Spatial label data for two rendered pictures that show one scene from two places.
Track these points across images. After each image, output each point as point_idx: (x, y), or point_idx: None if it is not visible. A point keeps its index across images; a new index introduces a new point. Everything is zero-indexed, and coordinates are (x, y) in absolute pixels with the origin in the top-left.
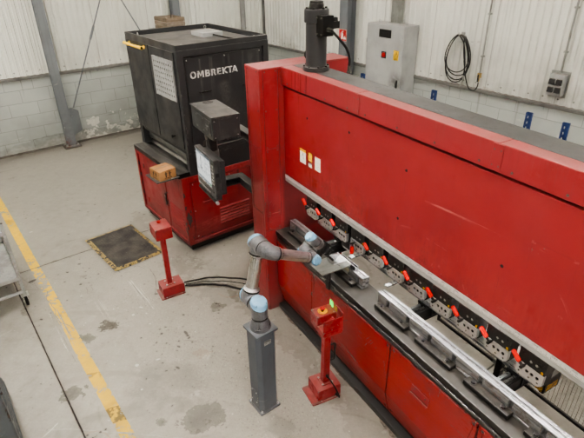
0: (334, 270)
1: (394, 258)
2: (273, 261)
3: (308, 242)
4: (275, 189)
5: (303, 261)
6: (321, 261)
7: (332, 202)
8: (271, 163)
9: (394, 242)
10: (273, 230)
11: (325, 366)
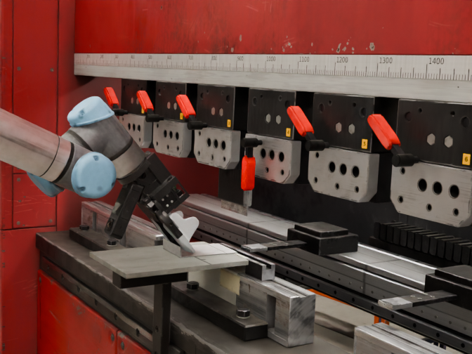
0: (178, 267)
1: (426, 109)
2: (22, 338)
3: (76, 131)
4: (41, 94)
5: (31, 160)
6: (112, 180)
7: (189, 39)
8: (31, 8)
9: (424, 30)
10: (27, 232)
11: None
